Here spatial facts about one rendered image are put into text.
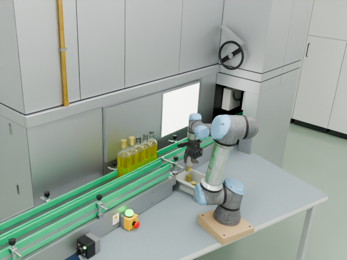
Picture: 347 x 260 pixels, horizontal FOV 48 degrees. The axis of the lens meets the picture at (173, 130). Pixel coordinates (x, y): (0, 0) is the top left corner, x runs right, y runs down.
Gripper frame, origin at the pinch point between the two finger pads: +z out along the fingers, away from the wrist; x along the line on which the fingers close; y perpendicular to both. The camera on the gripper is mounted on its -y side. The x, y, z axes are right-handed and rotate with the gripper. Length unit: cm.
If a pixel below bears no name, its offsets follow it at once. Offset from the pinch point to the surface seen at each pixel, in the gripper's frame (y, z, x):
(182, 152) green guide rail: -14.5, -0.7, 10.4
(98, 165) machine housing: -31, -5, -46
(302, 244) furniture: 62, 58, 55
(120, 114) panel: -29, -34, -31
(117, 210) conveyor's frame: 0, 5, -58
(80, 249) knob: 6, 11, -86
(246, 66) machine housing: -11, -50, 74
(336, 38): -45, -38, 348
